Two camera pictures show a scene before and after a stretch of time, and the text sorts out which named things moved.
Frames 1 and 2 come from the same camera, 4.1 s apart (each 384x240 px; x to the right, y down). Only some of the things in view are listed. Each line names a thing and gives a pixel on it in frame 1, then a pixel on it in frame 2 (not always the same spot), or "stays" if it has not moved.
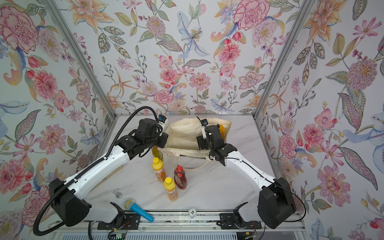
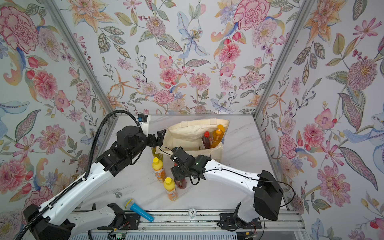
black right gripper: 202,142 to 177,174
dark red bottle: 180,178 stays
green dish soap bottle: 156,153 stays
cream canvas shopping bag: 182,133 stays
